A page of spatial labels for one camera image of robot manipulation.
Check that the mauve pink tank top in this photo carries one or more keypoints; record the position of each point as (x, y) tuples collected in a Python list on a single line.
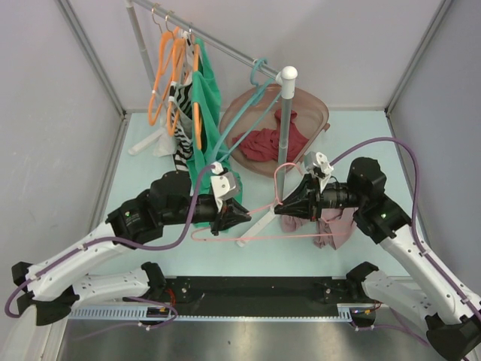
[(333, 229)]

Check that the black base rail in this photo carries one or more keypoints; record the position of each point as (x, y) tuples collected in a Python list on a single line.
[(258, 295)]

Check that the grey clothes rack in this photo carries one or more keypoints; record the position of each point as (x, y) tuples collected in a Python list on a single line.
[(286, 78)]

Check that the white cable duct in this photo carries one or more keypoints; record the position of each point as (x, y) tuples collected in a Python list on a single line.
[(155, 314)]

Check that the black white striped top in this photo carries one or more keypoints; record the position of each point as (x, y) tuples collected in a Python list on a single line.
[(182, 97)]

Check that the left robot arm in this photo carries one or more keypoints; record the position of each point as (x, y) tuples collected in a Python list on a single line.
[(157, 219)]

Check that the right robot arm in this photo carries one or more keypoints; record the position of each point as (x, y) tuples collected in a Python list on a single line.
[(444, 308)]

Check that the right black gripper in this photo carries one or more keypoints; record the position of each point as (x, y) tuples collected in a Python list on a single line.
[(305, 201)]

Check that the brown plastic basket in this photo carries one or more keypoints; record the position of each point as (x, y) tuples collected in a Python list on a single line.
[(312, 119)]

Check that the white garment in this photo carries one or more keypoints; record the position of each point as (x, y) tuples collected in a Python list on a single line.
[(166, 145)]

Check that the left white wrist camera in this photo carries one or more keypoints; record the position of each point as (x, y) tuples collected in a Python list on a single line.
[(224, 183)]

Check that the teal hanger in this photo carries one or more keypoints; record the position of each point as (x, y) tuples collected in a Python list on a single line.
[(219, 156)]

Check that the red garment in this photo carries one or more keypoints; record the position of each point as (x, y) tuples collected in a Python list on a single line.
[(263, 145)]

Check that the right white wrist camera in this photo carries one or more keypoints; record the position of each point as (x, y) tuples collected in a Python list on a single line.
[(317, 164)]

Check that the green tank top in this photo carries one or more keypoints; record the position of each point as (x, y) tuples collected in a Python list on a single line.
[(206, 94)]

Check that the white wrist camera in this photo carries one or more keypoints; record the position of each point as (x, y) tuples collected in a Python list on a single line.
[(224, 183), (317, 164)]

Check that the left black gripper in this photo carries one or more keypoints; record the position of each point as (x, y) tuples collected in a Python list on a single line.
[(233, 213)]

